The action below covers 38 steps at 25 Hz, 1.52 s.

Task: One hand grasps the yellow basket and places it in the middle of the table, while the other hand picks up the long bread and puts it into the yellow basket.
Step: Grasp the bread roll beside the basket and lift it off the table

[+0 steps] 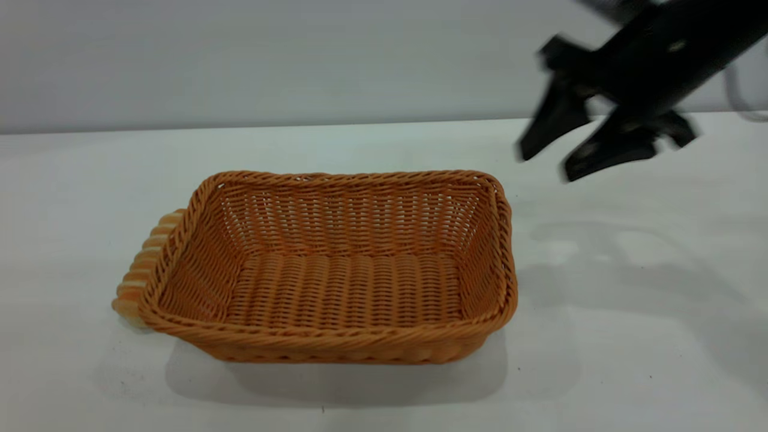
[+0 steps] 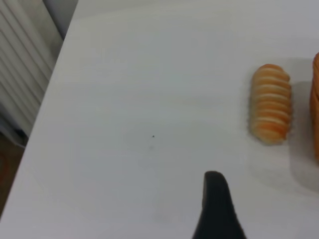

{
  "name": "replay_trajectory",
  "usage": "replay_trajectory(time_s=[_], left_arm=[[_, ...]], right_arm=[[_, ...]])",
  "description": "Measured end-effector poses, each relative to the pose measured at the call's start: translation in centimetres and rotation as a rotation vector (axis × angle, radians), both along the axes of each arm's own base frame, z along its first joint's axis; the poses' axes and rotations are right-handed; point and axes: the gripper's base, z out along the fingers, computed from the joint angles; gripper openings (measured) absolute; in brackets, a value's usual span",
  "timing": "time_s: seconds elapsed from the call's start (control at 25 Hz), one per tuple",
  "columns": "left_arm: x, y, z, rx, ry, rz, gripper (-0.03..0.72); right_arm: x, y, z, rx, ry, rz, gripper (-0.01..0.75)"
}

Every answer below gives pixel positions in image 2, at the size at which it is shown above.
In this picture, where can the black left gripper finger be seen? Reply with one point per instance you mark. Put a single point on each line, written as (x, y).
(215, 209)

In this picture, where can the oblong bread roll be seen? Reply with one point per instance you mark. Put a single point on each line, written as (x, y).
(271, 104)

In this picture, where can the orange woven wicker basket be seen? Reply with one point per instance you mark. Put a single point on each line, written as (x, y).
(315, 107)

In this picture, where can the white ribbed panel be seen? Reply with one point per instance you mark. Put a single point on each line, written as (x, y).
(20, 64)

